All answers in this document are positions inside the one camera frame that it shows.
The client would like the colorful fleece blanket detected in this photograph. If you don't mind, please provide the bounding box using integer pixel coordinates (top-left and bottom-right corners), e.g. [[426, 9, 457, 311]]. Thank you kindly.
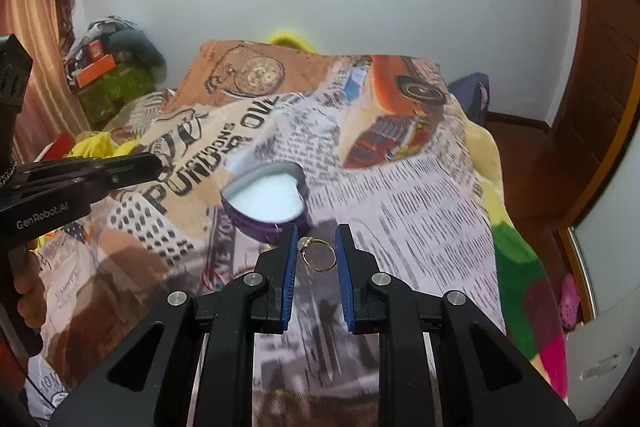
[[464, 119, 568, 400]]

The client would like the yellow chair back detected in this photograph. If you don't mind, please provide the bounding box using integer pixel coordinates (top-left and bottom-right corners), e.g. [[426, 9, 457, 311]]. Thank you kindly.
[[266, 30, 317, 53]]

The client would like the striped brown curtain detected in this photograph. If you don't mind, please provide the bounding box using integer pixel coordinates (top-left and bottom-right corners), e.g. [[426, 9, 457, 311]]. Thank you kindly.
[[1, 0, 89, 162]]

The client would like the orange box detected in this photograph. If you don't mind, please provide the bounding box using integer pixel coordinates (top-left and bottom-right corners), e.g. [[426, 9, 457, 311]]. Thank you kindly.
[[76, 54, 116, 89]]

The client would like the brown wooden door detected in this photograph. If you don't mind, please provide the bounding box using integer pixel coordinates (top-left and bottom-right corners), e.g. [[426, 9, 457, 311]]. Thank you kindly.
[[552, 0, 639, 227]]

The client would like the purple heart-shaped jewelry tin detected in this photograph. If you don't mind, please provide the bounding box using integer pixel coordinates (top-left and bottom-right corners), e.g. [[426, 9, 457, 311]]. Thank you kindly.
[[220, 161, 311, 244]]

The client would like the grey pillow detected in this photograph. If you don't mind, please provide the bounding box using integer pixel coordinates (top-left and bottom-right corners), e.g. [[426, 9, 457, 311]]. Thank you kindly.
[[105, 29, 166, 68]]

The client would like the person's left hand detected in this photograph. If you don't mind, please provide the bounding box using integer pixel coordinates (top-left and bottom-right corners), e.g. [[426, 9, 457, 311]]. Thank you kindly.
[[12, 251, 47, 329]]

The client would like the dark blue bag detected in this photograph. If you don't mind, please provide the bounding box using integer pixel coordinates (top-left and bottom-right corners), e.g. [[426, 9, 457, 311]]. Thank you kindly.
[[448, 72, 490, 126]]

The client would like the yellow cartoon blanket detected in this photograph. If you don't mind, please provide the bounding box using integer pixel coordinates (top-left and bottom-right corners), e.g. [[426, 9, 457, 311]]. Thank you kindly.
[[66, 129, 144, 158]]

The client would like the red box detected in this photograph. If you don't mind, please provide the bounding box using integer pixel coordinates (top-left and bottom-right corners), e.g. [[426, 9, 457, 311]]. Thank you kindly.
[[36, 132, 76, 161]]

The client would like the gold ring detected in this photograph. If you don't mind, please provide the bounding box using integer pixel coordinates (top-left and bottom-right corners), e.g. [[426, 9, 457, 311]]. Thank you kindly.
[[297, 235, 339, 273]]

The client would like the newspaper print bed blanket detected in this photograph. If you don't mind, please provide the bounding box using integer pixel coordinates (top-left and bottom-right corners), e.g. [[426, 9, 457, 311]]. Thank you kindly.
[[26, 41, 503, 426]]

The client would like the pink slipper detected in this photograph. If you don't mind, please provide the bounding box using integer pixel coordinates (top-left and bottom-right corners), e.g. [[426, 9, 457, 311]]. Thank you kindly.
[[558, 274, 582, 332]]

